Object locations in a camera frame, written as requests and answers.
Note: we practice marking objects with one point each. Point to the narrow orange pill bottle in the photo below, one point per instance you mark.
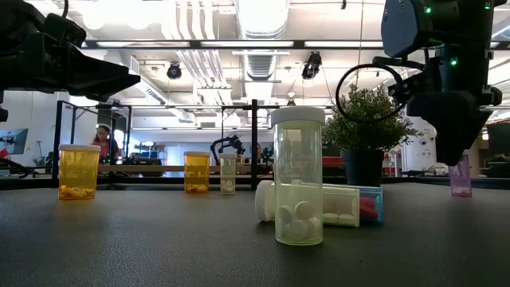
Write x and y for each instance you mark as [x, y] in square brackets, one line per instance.
[197, 171]

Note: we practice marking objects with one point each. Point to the wooden shelf black frame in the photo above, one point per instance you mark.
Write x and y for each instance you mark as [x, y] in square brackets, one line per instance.
[159, 168]

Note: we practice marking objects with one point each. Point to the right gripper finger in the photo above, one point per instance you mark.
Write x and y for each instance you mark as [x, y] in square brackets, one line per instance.
[454, 137]

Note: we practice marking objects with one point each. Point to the wide orange pill bottle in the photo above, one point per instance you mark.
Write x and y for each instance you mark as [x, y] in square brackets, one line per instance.
[79, 171]

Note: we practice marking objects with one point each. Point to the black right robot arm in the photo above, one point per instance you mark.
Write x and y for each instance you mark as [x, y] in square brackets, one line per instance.
[462, 24]

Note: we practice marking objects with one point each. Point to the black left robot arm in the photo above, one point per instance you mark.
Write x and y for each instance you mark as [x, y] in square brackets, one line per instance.
[16, 20]

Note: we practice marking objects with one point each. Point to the black ceiling spotlight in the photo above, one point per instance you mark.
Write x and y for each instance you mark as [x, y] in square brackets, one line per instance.
[174, 71]
[311, 65]

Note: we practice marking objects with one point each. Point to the person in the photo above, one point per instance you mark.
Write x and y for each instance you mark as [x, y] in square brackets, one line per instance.
[104, 145]

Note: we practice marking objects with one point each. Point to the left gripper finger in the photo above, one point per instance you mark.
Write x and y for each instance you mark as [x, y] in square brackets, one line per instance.
[95, 79]

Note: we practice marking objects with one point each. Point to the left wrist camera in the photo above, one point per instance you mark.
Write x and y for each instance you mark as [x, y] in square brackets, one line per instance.
[65, 30]

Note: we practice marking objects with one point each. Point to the green potted plant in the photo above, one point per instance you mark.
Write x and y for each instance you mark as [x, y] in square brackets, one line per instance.
[363, 167]

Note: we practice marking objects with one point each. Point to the blue pill bottle red capsules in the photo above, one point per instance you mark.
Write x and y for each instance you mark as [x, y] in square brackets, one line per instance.
[372, 203]

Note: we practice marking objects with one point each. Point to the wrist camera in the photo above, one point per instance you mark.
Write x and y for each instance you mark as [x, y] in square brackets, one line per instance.
[65, 30]
[402, 89]

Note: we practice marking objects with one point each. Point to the white crumpled cloth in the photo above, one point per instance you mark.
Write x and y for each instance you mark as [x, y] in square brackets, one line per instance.
[438, 169]

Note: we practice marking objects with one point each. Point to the light purple pill bottle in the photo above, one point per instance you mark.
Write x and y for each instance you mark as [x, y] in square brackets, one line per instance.
[461, 179]

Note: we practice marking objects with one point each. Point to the wall monitor screen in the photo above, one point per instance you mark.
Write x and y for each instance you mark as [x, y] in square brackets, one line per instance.
[14, 141]

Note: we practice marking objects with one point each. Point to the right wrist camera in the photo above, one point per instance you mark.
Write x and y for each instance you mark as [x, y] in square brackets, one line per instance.
[402, 89]

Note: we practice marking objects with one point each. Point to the black background robot arm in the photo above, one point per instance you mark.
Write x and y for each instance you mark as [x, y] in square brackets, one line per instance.
[227, 142]

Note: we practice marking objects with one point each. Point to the black aluminium rig frame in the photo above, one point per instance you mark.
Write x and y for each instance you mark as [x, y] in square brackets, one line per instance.
[191, 44]

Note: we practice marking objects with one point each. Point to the silver ventilation duct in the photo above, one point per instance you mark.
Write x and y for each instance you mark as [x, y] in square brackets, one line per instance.
[261, 65]

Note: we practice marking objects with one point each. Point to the pale green pill bottle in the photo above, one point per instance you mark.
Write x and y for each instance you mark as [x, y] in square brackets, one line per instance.
[299, 167]
[228, 171]
[340, 207]

